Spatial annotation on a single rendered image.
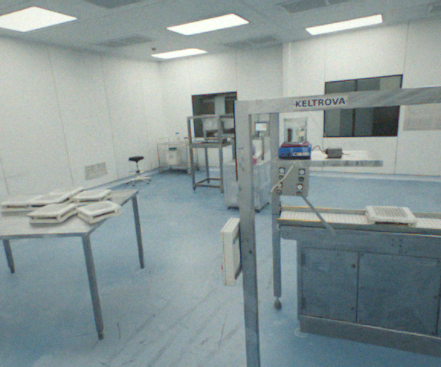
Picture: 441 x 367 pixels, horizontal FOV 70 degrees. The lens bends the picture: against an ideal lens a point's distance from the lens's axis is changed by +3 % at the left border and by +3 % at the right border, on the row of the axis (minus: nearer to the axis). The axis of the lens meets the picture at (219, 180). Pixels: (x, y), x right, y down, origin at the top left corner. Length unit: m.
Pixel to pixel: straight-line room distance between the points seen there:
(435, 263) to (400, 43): 5.32
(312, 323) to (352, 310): 0.30
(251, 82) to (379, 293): 6.06
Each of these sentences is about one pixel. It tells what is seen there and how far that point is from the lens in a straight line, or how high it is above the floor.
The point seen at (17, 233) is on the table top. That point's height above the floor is 0.86.
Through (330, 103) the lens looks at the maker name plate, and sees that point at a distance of 1.28.
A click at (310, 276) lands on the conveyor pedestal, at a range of 2.34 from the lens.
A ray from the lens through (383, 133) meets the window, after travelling 7.12.
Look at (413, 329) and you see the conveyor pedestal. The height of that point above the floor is 0.18.
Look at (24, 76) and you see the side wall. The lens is 6.56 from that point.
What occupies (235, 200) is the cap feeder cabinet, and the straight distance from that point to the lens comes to 4.95.
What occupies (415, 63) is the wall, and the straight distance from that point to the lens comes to 7.10.
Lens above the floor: 1.64
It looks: 13 degrees down
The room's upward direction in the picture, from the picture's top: 3 degrees counter-clockwise
